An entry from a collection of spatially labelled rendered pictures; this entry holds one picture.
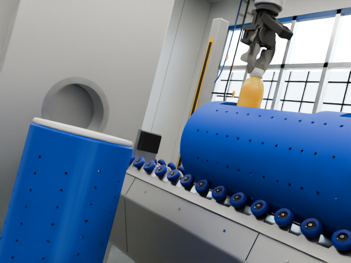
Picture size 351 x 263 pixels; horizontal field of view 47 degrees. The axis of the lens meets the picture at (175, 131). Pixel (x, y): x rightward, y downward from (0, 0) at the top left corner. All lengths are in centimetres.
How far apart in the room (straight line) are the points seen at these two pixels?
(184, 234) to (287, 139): 41
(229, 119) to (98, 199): 41
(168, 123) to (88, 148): 539
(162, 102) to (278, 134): 536
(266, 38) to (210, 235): 61
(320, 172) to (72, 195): 57
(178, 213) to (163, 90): 515
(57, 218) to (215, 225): 40
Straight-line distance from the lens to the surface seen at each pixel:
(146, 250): 139
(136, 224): 141
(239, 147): 104
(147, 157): 165
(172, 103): 638
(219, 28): 201
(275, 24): 124
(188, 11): 660
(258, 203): 102
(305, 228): 92
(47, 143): 104
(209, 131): 114
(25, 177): 108
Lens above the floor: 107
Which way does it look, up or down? 1 degrees up
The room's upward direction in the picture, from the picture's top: 14 degrees clockwise
